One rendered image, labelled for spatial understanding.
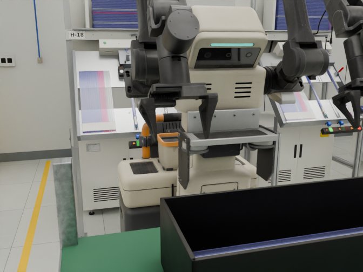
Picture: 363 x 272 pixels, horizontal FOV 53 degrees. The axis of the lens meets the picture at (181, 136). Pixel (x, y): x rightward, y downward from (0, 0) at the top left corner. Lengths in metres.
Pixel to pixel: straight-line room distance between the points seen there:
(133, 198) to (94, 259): 0.76
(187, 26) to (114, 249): 0.40
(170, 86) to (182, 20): 0.12
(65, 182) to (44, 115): 3.77
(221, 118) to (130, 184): 0.47
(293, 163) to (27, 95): 2.86
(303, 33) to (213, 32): 0.26
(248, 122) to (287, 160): 2.19
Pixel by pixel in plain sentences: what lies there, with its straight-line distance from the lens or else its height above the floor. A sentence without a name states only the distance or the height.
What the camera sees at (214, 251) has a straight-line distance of 0.56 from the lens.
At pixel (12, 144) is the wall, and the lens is 4.50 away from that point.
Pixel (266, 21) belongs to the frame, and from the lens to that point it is 3.26.
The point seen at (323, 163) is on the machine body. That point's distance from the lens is 3.49.
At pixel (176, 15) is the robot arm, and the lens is 0.66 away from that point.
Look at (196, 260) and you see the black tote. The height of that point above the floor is 1.06.
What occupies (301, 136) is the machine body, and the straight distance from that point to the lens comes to 3.28.
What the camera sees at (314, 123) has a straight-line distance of 2.95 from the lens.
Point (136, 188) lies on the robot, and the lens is 1.36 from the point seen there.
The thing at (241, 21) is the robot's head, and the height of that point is 1.34.
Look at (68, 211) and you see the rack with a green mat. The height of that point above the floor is 1.01.
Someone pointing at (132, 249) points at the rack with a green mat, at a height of 0.95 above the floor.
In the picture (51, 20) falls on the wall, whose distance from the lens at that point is 4.31.
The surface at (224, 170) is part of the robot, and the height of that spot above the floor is 0.90.
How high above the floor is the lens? 1.29
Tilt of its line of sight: 14 degrees down
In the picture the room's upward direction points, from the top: straight up
